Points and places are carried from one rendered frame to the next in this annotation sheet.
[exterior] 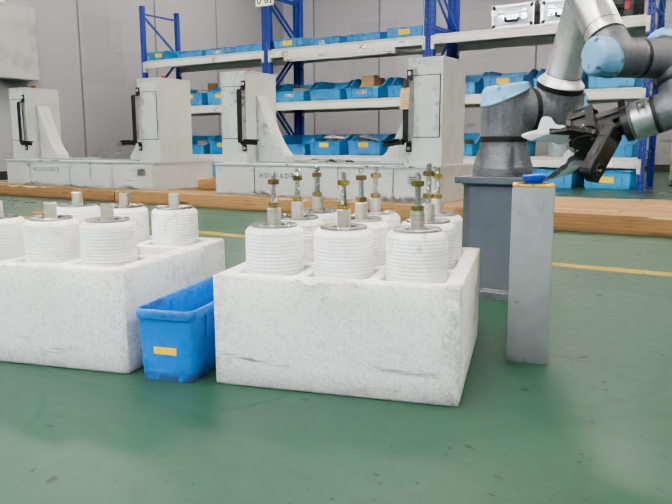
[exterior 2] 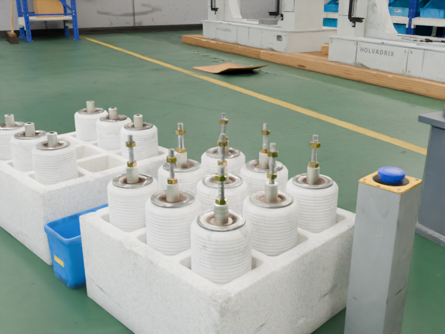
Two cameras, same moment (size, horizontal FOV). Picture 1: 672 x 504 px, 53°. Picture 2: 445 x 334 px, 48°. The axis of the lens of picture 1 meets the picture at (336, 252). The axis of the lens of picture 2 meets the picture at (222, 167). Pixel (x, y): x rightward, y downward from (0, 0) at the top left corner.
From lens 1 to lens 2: 0.68 m
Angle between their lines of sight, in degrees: 31
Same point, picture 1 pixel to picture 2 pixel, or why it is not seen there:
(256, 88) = not seen: outside the picture
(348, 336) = (150, 302)
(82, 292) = (26, 199)
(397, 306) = (178, 294)
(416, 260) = (202, 255)
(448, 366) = not seen: outside the picture
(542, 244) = (383, 250)
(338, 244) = (152, 219)
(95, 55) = not seen: outside the picture
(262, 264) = (112, 215)
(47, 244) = (20, 156)
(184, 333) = (65, 254)
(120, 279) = (40, 199)
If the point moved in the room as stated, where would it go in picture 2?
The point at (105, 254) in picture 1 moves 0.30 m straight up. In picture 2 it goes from (42, 173) to (24, 36)
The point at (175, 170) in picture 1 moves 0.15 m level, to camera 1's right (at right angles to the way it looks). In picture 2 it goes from (306, 37) to (323, 38)
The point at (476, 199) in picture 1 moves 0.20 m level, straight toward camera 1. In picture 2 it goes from (436, 142) to (402, 162)
